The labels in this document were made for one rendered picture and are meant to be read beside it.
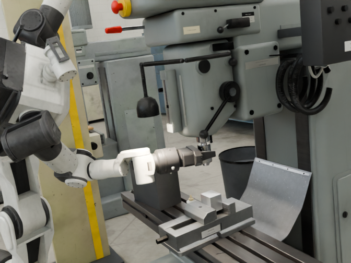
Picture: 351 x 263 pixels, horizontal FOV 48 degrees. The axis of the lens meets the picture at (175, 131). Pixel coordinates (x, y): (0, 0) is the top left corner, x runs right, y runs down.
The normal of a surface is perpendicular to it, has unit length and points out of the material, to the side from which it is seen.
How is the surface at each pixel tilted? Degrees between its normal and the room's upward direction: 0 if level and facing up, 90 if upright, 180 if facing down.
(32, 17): 62
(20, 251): 98
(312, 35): 90
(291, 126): 90
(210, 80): 90
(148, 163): 80
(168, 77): 90
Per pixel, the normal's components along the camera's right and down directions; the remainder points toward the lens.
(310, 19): -0.86, 0.22
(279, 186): -0.82, -0.25
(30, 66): 0.59, -0.48
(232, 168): -0.63, 0.30
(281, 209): -0.69, -0.53
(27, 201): 0.78, 0.13
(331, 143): 0.50, 0.10
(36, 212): 0.74, -0.11
